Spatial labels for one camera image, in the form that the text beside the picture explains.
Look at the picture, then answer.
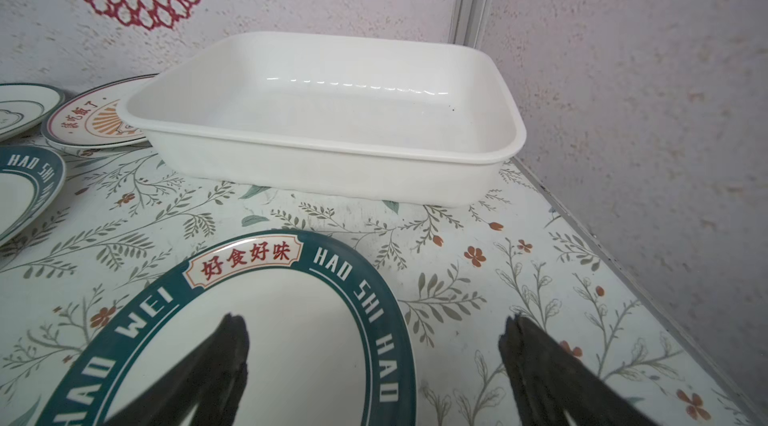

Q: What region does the white cloud pattern plate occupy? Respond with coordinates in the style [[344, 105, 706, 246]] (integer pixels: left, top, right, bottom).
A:
[[0, 83, 67, 141]]

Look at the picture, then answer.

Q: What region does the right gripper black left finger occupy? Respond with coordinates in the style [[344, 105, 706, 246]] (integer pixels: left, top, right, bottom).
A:
[[106, 314, 250, 425]]

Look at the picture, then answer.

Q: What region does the small green rim plate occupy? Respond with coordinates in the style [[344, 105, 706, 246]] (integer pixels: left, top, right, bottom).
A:
[[1, 145, 66, 246]]

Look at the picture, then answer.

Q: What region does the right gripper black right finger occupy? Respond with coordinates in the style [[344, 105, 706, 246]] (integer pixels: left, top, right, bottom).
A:
[[498, 315, 653, 425]]

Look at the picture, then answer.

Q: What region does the white plastic bin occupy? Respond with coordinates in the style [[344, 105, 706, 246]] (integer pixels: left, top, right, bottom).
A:
[[118, 32, 527, 207]]

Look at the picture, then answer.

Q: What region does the orange sunburst plate right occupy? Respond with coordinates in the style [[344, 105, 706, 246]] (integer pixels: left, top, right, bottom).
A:
[[41, 74, 155, 150]]

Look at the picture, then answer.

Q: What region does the large green rim plate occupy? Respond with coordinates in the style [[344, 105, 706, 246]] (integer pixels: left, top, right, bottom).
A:
[[38, 231, 417, 425]]

